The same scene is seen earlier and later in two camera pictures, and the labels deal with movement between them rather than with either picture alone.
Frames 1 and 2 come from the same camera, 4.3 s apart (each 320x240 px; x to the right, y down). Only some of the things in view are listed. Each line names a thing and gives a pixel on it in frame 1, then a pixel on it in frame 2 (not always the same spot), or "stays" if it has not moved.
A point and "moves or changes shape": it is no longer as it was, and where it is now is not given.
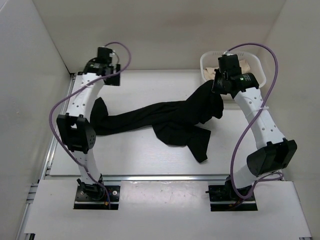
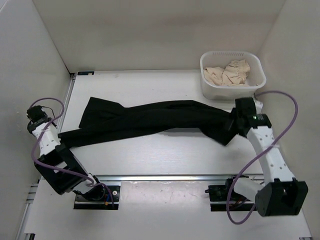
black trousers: [177, 123] moves or changes shape
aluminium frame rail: [144, 178] stays
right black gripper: [215, 88] to [236, 116]
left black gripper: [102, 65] to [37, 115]
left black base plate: [83, 201] stays
